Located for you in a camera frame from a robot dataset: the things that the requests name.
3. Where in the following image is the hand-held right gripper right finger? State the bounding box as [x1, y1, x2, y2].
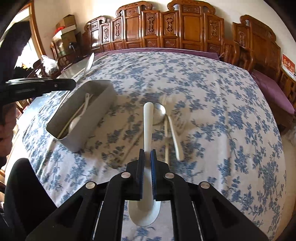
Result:
[150, 148, 270, 241]

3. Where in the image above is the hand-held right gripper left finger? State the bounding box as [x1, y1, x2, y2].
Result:
[25, 148, 145, 241]

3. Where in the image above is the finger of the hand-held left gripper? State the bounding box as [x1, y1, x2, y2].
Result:
[6, 78, 77, 93]

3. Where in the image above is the beige chopstick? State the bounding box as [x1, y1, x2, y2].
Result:
[162, 95, 170, 163]
[58, 94, 93, 139]

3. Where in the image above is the white soup spoon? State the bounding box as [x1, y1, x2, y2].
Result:
[127, 102, 161, 227]

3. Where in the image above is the grey metal box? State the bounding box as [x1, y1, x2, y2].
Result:
[46, 80, 118, 153]

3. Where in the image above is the person's left hand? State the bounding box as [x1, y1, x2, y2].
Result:
[0, 102, 20, 160]

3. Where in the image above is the white plastic bag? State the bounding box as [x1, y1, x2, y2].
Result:
[41, 55, 59, 77]

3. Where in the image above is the carved wooden chair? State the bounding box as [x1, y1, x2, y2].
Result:
[50, 41, 70, 70]
[14, 59, 49, 79]

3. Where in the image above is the black desk lamp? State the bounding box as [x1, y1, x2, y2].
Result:
[68, 42, 78, 62]

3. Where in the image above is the white flat box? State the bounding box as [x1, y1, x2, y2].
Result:
[51, 24, 77, 40]

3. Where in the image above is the brown cardboard box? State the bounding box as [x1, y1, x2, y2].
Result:
[55, 14, 75, 29]

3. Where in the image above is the blue floral tablecloth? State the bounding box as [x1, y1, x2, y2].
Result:
[22, 51, 287, 241]

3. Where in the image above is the person's dark clothing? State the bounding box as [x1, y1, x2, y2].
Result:
[3, 158, 59, 241]

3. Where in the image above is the long purple sofa cushion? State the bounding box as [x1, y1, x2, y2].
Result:
[95, 47, 220, 61]

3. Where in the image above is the carved wooden sofa bench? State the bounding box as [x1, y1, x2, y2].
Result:
[83, 0, 238, 67]

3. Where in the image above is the purple armchair cushion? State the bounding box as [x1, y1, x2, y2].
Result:
[251, 70, 292, 109]

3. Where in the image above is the carved wooden armchair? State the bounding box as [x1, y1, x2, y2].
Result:
[232, 14, 296, 130]

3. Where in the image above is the red card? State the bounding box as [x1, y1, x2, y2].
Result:
[281, 54, 296, 75]

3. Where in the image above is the wooden door frame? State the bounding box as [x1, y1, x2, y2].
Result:
[22, 5, 47, 61]

